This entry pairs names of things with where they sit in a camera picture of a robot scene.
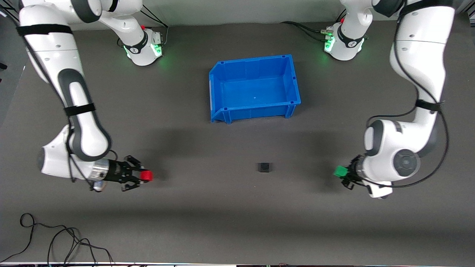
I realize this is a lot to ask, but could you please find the dark grey table mat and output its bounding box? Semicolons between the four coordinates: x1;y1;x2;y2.
0;15;475;265

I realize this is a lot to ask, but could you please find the blue plastic storage bin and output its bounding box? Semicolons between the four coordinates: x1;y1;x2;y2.
209;54;301;124

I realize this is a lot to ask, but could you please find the black right arm wrist cable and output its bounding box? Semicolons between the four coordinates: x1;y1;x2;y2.
15;22;120;192

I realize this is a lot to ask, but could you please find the black arm wrist cable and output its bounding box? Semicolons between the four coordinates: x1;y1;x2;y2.
343;11;451;189
15;22;120;192

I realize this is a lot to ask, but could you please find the black left arm wrist cable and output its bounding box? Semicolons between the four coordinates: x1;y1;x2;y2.
343;11;451;189

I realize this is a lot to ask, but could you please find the thin black loose cable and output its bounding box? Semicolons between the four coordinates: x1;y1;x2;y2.
0;213;114;266

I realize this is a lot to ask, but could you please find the black right arm base cable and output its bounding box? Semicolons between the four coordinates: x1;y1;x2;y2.
117;7;170;48

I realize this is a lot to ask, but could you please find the black arm base cable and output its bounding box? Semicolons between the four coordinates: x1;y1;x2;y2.
117;7;170;48
280;9;348;42

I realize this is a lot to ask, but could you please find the black left arm base cable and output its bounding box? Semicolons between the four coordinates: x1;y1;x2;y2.
280;9;348;42

